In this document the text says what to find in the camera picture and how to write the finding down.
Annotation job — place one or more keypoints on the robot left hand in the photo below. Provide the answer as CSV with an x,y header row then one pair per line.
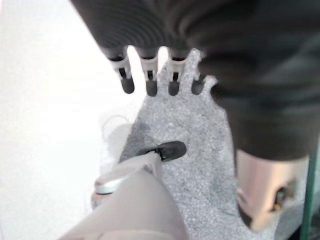
x,y
225,50

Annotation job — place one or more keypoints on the dark robot foot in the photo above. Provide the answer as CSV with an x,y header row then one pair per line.
x,y
166,149

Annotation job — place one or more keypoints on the green glass table edge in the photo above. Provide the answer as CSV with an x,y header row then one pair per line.
x,y
310,195

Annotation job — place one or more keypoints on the silver robot leg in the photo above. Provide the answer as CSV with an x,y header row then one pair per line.
x,y
125,200

